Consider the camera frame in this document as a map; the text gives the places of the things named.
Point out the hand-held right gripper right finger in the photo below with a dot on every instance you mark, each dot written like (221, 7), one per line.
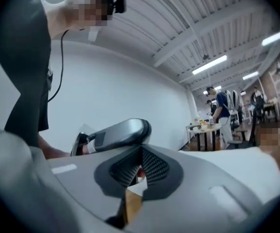
(159, 169)

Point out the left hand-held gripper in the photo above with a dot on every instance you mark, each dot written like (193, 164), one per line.
(77, 147)

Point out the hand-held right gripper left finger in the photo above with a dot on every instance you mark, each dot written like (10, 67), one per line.
(115, 171)

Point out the white pillowcase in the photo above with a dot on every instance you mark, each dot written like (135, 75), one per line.
(227, 169)

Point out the person's left forearm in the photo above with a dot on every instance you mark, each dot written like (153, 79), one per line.
(50, 152)

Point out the round white table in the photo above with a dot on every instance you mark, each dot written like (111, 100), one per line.
(207, 128)

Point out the black swivel chair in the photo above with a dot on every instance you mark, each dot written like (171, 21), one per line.
(253, 130)

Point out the ceiling tube light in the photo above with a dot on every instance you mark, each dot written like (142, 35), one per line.
(273, 38)
(250, 75)
(210, 64)

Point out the person's black shirt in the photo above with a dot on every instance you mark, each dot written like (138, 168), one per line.
(21, 69)

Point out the person's head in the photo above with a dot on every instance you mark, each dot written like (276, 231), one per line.
(81, 11)

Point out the black ceiling camera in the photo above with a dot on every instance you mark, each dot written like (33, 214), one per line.
(205, 57)

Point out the black head camera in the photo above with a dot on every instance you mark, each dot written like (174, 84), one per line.
(120, 2)

